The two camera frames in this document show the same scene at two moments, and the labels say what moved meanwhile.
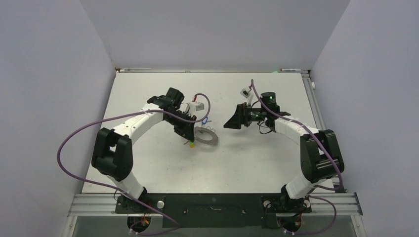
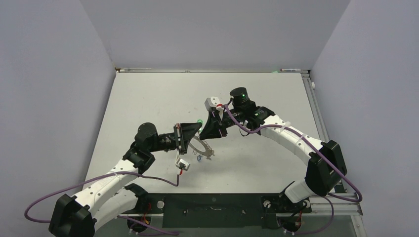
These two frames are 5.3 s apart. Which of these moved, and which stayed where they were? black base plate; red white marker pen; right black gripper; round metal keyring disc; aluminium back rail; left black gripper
Moved: round metal keyring disc; left black gripper; right black gripper
Stayed: black base plate; red white marker pen; aluminium back rail
